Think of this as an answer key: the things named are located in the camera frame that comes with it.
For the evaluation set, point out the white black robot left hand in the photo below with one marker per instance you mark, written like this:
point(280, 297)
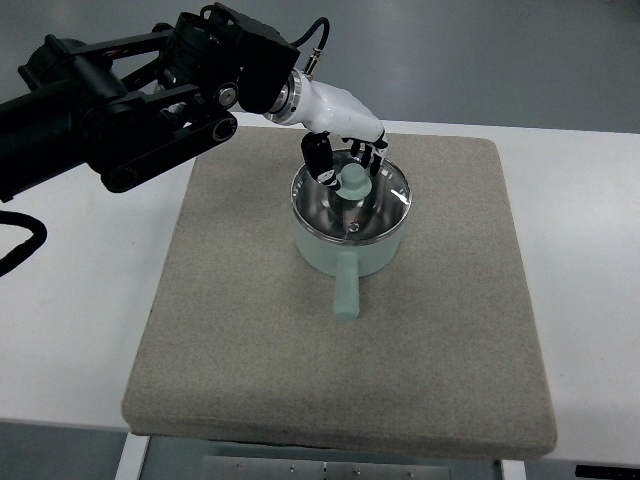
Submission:
point(324, 110)

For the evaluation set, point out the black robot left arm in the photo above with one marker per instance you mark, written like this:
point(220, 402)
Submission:
point(134, 108)

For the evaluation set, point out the mint green saucepan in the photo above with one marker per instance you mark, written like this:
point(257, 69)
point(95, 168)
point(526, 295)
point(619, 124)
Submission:
point(346, 263)

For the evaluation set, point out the black label strip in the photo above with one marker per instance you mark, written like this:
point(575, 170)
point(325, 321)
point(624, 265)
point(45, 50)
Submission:
point(606, 472)

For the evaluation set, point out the beige felt mat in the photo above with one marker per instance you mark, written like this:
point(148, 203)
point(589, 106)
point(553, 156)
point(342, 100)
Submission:
point(242, 345)

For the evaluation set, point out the glass lid with green knob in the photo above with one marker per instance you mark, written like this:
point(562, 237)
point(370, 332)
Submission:
point(366, 209)

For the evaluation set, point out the grey metal bracket plate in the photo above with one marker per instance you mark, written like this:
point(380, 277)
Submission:
point(226, 467)

